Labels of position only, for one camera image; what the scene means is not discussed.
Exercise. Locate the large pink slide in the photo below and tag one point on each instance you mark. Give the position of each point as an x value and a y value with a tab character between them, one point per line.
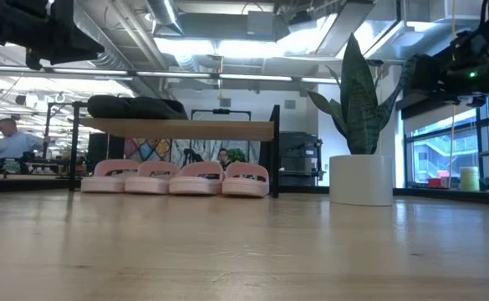
194	186
244	188

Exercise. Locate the black slide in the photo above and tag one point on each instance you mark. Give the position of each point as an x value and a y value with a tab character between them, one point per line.
156	108
106	106

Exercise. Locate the small pink slide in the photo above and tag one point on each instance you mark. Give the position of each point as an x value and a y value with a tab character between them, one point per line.
102	184
148	186

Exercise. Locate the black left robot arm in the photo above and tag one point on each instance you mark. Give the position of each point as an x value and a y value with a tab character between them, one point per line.
39	21

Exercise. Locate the red box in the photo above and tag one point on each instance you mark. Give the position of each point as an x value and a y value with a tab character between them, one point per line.
434	182

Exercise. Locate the pale green roll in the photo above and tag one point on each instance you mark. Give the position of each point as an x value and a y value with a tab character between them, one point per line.
470	180

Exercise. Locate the snake plant in white pot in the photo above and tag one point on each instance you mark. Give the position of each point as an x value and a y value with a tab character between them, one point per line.
359	180

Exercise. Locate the black equipment cabinet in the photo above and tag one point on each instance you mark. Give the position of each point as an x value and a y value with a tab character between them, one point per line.
298	159

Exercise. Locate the long ceiling light strip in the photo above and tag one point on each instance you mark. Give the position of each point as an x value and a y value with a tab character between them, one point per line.
252	77

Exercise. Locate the green background bush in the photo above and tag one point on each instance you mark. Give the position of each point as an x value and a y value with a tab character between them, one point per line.
236	154

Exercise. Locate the person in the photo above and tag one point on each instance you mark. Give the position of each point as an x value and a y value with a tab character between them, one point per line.
16	144
223	156

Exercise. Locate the black background rig frame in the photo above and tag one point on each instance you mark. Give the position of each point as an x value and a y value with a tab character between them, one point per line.
221	111

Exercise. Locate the wooden shelf with black frame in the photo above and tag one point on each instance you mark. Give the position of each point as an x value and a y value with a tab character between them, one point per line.
185	129

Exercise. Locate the silver ceiling duct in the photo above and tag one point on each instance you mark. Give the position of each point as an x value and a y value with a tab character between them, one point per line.
164	12

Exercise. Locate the colourful wall artwork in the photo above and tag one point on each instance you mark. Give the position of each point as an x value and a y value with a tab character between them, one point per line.
146	149

